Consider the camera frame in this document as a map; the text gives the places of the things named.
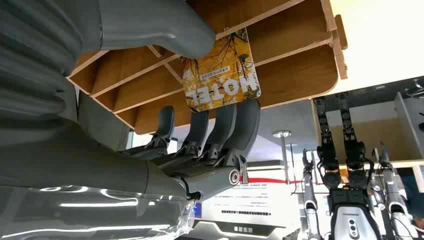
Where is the wooden slotted card rack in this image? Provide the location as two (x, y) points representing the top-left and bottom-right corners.
(67, 0), (349, 136)

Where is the white printed sign board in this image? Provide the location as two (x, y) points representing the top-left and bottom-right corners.
(193, 162), (301, 238)

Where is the red barrier belt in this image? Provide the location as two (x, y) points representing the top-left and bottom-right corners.
(239, 177), (304, 185)

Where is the black humanoid robot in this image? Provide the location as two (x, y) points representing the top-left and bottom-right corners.
(301, 92), (419, 240)

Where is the white wood-lined cabinet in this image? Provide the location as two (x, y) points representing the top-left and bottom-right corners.
(311, 92), (424, 170)

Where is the silver stanchion post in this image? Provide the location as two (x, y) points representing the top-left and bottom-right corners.
(272, 130), (293, 185)

